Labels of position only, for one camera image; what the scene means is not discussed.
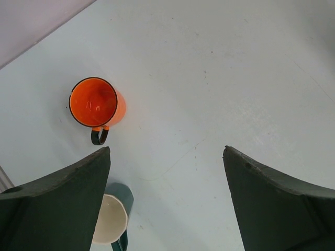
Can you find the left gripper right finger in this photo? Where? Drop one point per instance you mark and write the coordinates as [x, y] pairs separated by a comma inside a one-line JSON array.
[[276, 211]]

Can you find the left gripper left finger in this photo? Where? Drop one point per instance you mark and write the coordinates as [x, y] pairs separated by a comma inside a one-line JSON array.
[[58, 211]]

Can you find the dark green mug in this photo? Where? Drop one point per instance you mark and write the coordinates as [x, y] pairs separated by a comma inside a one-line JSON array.
[[114, 215]]

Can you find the orange mug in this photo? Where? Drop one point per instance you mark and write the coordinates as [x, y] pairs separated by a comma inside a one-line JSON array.
[[96, 104]]

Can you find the left aluminium frame post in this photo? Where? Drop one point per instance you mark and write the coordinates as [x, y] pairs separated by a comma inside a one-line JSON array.
[[5, 182]]

